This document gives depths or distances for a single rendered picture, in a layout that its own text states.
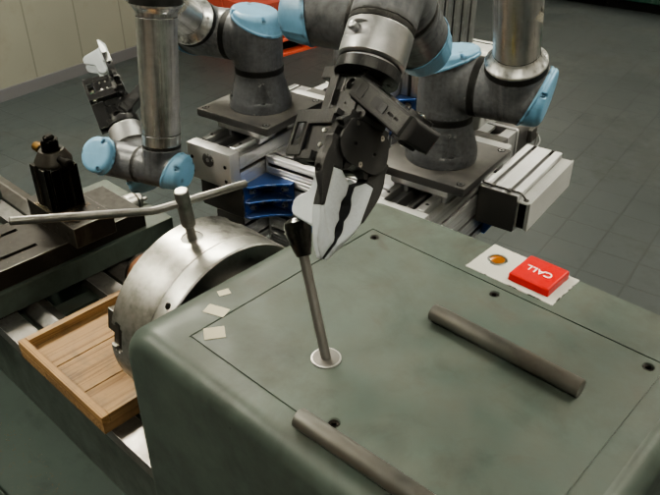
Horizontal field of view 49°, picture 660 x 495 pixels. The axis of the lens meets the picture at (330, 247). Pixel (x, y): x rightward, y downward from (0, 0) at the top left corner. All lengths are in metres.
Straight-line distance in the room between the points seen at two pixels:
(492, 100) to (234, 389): 0.81
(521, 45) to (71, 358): 1.02
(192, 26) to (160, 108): 0.34
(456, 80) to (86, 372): 0.89
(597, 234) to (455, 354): 2.85
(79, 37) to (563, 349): 5.14
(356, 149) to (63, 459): 1.24
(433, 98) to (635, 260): 2.24
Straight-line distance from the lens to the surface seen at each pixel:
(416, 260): 1.02
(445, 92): 1.43
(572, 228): 3.70
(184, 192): 1.07
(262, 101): 1.74
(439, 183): 1.44
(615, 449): 0.81
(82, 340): 1.53
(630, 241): 3.69
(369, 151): 0.75
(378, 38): 0.77
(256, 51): 1.70
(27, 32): 5.51
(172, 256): 1.10
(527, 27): 1.32
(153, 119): 1.42
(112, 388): 1.41
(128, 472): 1.41
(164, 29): 1.39
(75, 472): 1.76
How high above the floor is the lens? 1.82
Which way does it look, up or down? 33 degrees down
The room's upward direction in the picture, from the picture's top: straight up
